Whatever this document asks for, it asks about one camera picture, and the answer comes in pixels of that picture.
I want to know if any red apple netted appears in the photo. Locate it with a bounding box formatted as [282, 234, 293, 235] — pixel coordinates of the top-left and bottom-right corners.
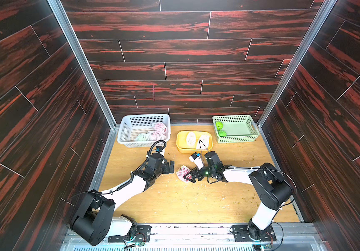
[152, 122, 168, 134]
[147, 131, 165, 141]
[176, 165, 191, 183]

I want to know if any green apple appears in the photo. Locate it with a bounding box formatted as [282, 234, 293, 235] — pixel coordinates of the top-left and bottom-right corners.
[215, 121, 223, 131]
[218, 130, 227, 137]

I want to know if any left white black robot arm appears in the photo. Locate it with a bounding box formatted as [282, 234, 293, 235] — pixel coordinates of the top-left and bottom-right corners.
[68, 153, 175, 246]

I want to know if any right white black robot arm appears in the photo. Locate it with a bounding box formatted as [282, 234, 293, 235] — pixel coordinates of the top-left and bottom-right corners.
[176, 151, 293, 241]

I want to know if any yellow plastic tub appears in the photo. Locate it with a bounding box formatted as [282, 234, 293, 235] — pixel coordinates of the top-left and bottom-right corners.
[176, 131, 213, 154]

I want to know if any white plastic mesh basket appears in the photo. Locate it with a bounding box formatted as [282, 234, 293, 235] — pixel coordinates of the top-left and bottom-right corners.
[117, 114, 171, 148]

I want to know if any green plastic mesh basket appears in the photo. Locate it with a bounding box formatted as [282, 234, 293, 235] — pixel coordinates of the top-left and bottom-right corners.
[212, 115, 260, 143]

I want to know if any front aluminium rail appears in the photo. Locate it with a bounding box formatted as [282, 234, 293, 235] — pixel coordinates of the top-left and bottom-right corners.
[61, 223, 329, 251]

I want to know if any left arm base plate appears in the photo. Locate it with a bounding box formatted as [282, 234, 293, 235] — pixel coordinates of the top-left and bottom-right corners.
[108, 225, 152, 243]

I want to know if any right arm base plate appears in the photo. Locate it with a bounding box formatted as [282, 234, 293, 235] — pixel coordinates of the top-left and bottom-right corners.
[230, 224, 277, 242]

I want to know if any right aluminium frame post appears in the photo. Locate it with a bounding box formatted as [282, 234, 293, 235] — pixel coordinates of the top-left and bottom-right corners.
[258, 0, 337, 130]

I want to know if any aluminium frame post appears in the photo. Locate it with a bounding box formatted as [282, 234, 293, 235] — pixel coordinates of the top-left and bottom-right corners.
[258, 0, 337, 130]
[47, 0, 117, 129]

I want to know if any left aluminium frame post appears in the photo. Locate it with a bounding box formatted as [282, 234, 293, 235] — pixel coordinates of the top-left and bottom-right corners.
[47, 0, 117, 129]

